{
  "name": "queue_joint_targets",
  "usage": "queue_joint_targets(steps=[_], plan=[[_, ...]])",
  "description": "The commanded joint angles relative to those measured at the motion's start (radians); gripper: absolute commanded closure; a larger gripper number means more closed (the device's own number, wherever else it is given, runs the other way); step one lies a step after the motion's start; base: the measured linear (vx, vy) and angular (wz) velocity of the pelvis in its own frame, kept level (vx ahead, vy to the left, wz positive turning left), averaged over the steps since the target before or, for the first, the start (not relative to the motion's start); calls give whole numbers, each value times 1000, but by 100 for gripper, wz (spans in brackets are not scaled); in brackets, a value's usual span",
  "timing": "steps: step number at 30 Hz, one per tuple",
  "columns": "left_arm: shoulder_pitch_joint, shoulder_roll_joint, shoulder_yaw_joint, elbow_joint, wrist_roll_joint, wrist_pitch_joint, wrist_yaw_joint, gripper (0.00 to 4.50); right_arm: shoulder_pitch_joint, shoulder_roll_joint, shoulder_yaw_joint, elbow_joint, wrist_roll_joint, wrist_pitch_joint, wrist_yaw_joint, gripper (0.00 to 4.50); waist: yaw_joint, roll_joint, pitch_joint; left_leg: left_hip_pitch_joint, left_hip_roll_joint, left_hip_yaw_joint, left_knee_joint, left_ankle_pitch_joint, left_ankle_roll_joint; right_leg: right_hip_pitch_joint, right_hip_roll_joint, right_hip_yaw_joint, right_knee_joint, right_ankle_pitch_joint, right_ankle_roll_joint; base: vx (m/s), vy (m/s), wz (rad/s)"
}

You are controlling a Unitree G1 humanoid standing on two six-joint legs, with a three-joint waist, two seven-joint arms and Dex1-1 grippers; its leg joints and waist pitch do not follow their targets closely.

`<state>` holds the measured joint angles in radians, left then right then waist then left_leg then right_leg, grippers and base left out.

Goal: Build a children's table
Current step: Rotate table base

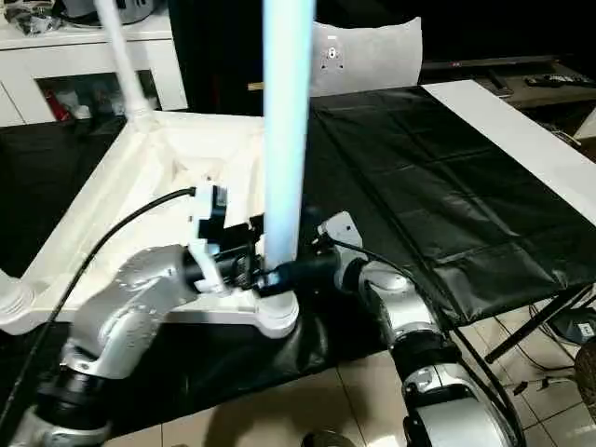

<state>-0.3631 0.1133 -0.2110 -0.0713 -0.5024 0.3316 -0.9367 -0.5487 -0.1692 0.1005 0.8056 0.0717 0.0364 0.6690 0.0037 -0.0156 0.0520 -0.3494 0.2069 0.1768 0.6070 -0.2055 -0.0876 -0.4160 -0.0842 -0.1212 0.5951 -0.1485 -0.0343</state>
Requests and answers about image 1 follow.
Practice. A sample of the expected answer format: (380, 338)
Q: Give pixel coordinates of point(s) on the white plastic table top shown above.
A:
(116, 186)

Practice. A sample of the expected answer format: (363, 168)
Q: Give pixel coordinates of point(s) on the black padded mat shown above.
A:
(419, 163)

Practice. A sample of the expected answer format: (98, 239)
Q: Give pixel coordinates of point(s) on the grey pillow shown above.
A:
(372, 60)

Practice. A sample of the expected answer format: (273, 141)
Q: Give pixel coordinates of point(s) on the white flat board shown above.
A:
(512, 130)

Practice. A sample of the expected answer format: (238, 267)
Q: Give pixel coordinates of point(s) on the black stand leg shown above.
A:
(535, 321)

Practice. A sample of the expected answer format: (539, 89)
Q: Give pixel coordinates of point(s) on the small red item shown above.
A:
(52, 100)

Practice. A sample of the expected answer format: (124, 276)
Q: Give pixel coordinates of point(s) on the white cabinet with glass doors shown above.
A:
(93, 60)

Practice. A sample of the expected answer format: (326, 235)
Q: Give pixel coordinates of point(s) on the black bar with red light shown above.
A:
(489, 62)

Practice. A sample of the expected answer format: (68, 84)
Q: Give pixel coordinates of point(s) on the grey device with white label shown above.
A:
(579, 326)

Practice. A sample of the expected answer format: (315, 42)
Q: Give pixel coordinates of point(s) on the dark round object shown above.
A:
(125, 9)

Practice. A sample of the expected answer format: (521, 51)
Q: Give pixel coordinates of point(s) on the black remote control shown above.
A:
(559, 80)

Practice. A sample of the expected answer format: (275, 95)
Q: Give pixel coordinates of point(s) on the brown round basket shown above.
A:
(587, 372)

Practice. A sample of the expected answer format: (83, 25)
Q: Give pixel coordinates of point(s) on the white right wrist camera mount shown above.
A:
(342, 230)

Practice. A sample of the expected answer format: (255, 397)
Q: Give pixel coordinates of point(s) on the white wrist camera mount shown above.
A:
(342, 230)
(205, 200)

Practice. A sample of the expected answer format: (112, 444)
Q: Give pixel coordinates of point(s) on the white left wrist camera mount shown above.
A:
(205, 200)

